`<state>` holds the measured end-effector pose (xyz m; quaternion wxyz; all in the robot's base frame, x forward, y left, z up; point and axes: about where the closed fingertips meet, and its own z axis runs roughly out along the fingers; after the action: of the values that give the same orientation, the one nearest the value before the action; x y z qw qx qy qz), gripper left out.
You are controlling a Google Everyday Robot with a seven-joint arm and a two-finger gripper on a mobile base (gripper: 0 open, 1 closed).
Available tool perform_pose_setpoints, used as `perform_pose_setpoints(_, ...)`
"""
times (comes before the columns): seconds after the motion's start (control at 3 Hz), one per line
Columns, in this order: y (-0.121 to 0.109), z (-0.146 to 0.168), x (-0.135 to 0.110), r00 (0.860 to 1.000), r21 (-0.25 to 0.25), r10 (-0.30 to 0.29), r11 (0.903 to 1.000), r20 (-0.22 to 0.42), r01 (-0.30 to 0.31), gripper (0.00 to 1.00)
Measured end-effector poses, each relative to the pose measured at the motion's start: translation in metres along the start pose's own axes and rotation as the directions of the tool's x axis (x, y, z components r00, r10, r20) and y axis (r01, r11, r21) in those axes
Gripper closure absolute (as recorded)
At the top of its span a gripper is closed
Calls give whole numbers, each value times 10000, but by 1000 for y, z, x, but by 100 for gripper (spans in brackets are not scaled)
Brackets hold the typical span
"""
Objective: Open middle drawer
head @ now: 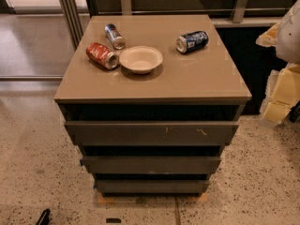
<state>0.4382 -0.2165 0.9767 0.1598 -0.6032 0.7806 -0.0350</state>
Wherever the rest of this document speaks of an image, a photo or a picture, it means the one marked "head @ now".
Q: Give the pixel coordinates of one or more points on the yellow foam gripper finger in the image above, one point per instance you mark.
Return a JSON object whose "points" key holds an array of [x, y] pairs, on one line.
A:
{"points": [[282, 92]]}

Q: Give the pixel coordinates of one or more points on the grey drawer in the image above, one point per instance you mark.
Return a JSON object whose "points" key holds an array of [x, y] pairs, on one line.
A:
{"points": [[150, 133], [152, 186], [151, 165]]}

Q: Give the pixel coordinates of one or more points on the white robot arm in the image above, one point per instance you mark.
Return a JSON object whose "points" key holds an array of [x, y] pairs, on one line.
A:
{"points": [[288, 36]]}

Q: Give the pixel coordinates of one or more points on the grey drawer cabinet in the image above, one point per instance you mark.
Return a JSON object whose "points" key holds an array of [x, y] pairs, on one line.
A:
{"points": [[200, 86]]}

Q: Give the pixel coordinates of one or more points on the grey bottom drawer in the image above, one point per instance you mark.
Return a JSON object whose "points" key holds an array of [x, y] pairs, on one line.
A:
{"points": [[152, 186]]}

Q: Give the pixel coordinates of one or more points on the grey top drawer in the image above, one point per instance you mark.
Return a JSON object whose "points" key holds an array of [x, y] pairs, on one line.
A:
{"points": [[150, 133]]}

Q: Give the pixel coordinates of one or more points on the dark blue soda can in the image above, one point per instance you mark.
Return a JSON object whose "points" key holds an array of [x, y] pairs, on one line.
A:
{"points": [[191, 42]]}

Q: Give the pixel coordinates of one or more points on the white paper bowl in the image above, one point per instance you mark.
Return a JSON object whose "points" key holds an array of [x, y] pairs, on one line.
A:
{"points": [[140, 59]]}

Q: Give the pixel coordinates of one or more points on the red soda can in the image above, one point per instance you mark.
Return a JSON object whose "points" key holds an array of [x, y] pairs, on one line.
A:
{"points": [[102, 55]]}

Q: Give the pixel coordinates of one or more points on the silver blue soda can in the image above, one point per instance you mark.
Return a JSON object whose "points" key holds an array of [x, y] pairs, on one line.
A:
{"points": [[114, 37]]}

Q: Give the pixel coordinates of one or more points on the black floor tape mark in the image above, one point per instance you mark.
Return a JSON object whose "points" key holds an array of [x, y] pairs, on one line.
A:
{"points": [[113, 220]]}

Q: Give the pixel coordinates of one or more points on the black object on floor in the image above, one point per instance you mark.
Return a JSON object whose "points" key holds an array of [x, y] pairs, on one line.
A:
{"points": [[44, 218]]}

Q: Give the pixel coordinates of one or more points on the metal rail frame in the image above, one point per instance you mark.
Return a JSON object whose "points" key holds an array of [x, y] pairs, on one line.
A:
{"points": [[227, 13]]}

